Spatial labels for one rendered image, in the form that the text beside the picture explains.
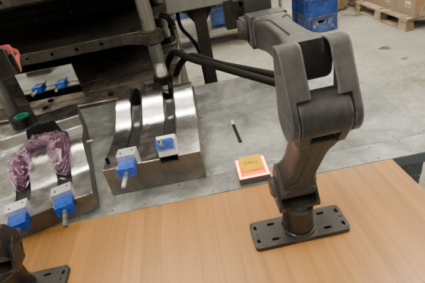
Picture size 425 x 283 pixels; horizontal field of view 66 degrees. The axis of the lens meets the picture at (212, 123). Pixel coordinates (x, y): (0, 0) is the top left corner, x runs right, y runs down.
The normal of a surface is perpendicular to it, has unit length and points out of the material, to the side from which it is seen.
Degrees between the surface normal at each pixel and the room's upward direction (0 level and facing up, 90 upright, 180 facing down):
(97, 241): 0
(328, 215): 0
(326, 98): 33
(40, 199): 0
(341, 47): 63
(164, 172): 90
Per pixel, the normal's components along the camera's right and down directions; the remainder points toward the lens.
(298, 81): 0.04, 0.06
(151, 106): -0.11, -0.51
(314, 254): -0.18, -0.84
